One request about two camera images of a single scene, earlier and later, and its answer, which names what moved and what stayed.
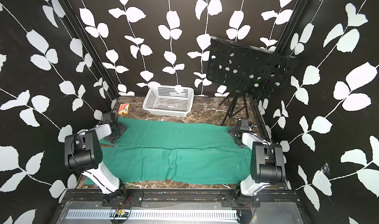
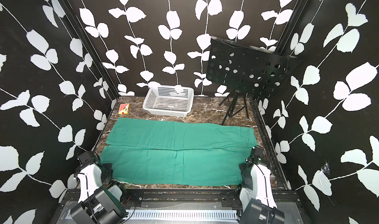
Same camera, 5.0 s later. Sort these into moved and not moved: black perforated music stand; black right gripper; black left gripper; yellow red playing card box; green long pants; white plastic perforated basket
Moved: black right gripper; black left gripper
Not moved: green long pants; white plastic perforated basket; black perforated music stand; yellow red playing card box
